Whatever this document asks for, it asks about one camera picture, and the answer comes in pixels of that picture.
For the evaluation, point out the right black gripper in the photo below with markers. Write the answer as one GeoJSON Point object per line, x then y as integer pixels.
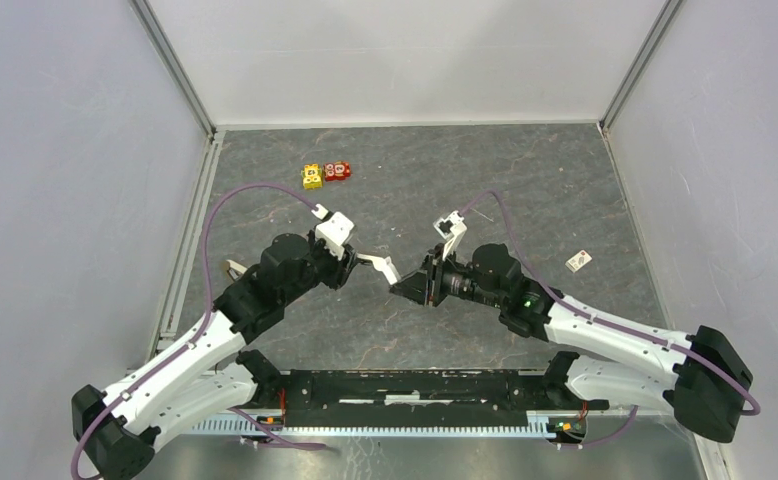
{"type": "Point", "coordinates": [425, 286]}

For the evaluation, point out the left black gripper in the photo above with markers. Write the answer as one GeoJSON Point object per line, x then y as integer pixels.
{"type": "Point", "coordinates": [340, 269]}

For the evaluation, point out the brown white stapler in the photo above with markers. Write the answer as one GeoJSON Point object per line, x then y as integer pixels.
{"type": "Point", "coordinates": [233, 269]}

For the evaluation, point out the white staple box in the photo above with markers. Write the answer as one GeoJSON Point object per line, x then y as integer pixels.
{"type": "Point", "coordinates": [578, 261]}

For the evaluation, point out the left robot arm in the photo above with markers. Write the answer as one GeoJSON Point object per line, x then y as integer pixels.
{"type": "Point", "coordinates": [120, 428]}

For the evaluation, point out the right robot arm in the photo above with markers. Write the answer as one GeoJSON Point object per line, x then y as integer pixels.
{"type": "Point", "coordinates": [698, 378]}

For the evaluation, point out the red toy block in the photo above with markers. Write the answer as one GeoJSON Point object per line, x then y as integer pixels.
{"type": "Point", "coordinates": [336, 171]}

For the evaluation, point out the yellow toy block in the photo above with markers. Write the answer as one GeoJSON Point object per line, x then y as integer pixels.
{"type": "Point", "coordinates": [312, 177]}

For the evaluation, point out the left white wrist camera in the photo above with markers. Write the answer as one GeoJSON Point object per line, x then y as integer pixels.
{"type": "Point", "coordinates": [335, 229]}

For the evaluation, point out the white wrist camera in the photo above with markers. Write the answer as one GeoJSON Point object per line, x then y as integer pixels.
{"type": "Point", "coordinates": [335, 229]}
{"type": "Point", "coordinates": [452, 229]}

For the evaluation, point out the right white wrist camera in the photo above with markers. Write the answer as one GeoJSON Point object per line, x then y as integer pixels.
{"type": "Point", "coordinates": [452, 229]}

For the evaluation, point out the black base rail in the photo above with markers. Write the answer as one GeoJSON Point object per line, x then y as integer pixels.
{"type": "Point", "coordinates": [415, 398]}

